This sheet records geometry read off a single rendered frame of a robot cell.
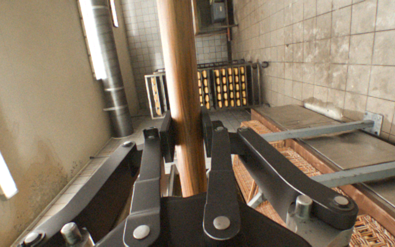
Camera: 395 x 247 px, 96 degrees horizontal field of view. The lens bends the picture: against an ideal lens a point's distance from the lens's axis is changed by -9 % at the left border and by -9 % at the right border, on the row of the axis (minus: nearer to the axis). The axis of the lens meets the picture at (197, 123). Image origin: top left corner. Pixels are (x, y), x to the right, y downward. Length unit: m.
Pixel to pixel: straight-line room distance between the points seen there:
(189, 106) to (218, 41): 5.11
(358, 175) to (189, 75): 0.86
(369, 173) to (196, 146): 0.86
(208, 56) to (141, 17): 1.87
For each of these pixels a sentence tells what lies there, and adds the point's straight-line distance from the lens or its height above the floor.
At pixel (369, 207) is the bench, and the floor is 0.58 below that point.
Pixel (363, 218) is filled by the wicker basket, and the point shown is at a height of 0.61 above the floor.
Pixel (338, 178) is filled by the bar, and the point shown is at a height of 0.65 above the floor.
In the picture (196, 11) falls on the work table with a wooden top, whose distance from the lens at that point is 4.47.
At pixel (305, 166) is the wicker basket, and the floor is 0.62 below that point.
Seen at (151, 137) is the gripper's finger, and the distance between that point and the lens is 0.16.
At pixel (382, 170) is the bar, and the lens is 1.04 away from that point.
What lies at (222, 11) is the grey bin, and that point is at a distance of 4.70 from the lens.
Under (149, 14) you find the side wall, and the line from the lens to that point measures 5.39.
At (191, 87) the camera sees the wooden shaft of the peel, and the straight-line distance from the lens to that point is 0.18.
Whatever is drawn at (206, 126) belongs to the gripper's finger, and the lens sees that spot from 0.16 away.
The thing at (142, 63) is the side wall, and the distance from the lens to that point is 5.31.
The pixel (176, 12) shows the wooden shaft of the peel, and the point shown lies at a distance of 0.18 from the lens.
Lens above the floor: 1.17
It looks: 1 degrees down
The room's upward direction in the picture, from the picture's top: 97 degrees counter-clockwise
